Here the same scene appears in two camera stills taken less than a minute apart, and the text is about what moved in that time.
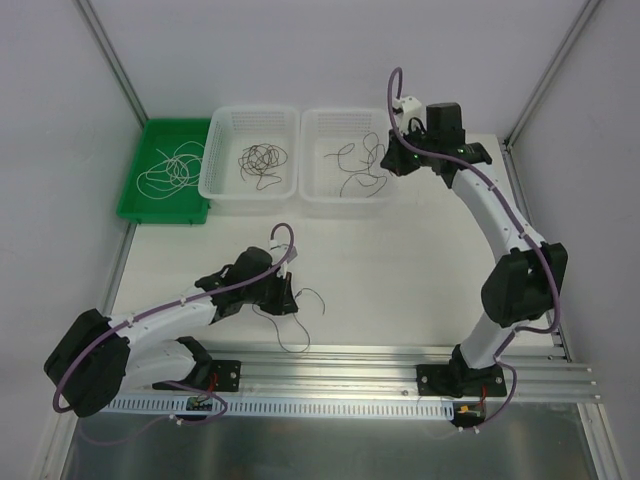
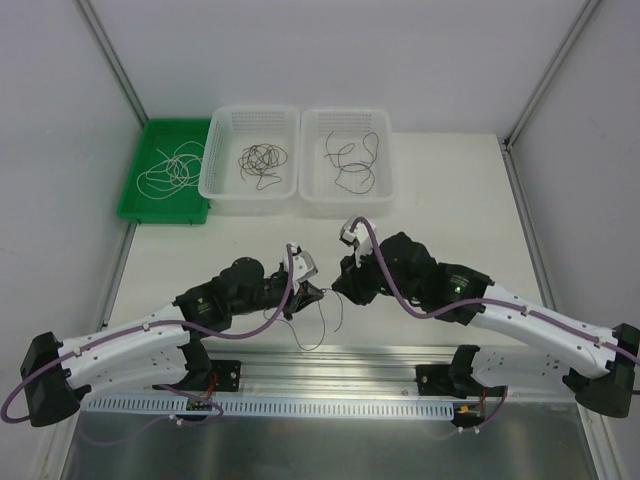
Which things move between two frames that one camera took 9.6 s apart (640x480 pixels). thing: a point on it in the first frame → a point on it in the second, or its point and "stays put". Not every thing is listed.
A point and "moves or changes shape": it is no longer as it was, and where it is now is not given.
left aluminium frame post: x=95 y=28 stays put
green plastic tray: x=162 y=181 stays put
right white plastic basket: x=340 y=152 stays put
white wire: x=178 y=168 stays put
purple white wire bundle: x=315 y=292 moves or changes shape
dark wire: x=368 y=166 → x=349 y=189
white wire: x=163 y=179 stays put
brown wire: x=259 y=158 stays put
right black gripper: x=395 y=157 → x=355 y=281
